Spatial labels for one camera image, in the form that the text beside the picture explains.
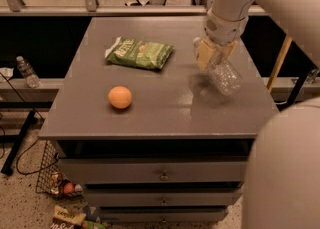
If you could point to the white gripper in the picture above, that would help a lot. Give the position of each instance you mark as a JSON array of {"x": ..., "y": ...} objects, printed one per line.
[{"x": 222, "y": 30}]

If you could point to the clear plastic water bottle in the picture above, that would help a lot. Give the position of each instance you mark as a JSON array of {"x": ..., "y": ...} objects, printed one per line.
[{"x": 220, "y": 72}]

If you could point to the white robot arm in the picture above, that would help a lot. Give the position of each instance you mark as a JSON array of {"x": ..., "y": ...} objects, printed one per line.
[{"x": 282, "y": 181}]

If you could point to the small water bottle on ledge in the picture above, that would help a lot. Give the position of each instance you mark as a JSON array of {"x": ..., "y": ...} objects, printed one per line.
[{"x": 28, "y": 72}]

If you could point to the green chip bag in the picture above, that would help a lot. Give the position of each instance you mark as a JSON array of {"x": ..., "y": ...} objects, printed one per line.
[{"x": 138, "y": 53}]

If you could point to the orange ball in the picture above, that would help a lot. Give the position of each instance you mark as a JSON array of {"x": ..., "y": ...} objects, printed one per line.
[{"x": 120, "y": 97}]

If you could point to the grey drawer cabinet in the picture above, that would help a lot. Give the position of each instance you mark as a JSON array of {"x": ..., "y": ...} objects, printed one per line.
[{"x": 179, "y": 151}]

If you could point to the snack bag on floor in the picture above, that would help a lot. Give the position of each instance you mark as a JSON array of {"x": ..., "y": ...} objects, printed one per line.
[{"x": 63, "y": 219}]

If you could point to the black table leg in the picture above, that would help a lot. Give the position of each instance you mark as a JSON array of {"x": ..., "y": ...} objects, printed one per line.
[{"x": 17, "y": 141}]

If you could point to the black wire basket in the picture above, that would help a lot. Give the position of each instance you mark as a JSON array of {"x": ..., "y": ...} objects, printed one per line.
[{"x": 51, "y": 181}]

